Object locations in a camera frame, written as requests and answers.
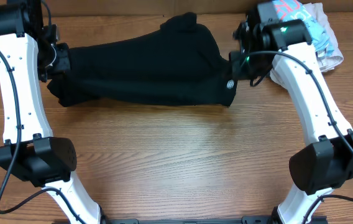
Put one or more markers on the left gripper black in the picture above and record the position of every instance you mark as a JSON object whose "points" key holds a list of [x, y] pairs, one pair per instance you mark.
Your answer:
{"points": [[63, 50]]}

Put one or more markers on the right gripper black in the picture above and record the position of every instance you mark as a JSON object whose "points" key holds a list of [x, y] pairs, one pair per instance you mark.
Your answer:
{"points": [[238, 73]]}

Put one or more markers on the black t-shirt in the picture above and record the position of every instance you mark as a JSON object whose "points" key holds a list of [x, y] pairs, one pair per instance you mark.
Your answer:
{"points": [[178, 65]]}

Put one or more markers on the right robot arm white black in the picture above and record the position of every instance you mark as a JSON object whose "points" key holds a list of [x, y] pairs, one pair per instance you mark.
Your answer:
{"points": [[283, 50]]}

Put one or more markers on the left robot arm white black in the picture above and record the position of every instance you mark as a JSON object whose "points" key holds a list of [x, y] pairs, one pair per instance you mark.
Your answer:
{"points": [[31, 53]]}

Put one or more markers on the beige folded garment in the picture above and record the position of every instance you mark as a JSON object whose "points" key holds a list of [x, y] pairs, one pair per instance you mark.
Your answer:
{"points": [[327, 63]]}

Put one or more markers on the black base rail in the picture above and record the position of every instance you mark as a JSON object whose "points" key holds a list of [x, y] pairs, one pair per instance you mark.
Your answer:
{"points": [[189, 221]]}

